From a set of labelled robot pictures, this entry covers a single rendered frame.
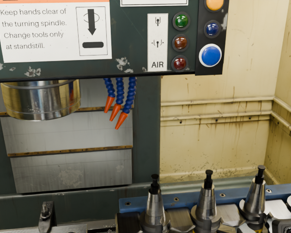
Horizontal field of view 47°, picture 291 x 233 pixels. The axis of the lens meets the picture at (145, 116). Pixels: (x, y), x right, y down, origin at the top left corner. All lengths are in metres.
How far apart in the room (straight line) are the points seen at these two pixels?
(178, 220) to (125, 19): 0.43
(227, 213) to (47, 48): 0.50
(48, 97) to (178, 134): 1.17
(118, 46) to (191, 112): 1.24
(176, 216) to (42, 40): 0.45
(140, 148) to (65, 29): 0.91
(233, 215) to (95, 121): 0.66
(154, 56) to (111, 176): 0.90
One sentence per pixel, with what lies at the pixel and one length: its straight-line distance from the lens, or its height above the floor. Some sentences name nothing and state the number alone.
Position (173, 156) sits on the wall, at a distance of 1.83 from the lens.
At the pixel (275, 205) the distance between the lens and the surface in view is 0.83.
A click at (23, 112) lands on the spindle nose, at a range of 0.70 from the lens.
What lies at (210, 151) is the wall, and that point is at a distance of 1.87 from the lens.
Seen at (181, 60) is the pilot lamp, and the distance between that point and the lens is 0.53.
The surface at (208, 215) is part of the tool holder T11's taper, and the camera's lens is 0.73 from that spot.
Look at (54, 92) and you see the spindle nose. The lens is 0.68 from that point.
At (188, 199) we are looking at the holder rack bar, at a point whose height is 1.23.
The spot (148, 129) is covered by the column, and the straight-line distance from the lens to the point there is 1.32.
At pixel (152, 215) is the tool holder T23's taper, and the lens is 0.71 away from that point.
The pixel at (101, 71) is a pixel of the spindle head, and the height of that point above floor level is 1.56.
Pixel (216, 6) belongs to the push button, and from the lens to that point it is 0.53.
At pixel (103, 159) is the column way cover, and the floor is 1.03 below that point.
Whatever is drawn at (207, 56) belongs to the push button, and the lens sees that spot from 0.53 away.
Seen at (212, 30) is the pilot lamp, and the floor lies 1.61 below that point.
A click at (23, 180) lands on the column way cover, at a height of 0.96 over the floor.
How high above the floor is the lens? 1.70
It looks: 24 degrees down
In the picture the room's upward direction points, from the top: straight up
